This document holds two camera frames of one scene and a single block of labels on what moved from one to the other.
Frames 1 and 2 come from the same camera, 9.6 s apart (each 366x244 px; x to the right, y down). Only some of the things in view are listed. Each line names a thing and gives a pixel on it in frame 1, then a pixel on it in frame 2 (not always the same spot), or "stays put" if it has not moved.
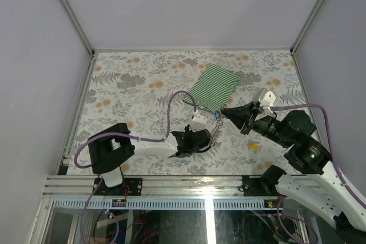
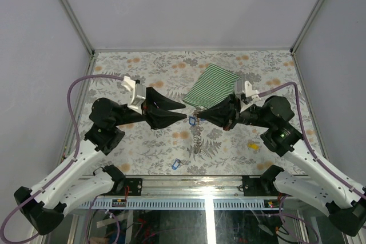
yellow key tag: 253,146 stays put
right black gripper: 241,114 → 226,114
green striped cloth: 214,89 stays put
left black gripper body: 189,132 → 146,108
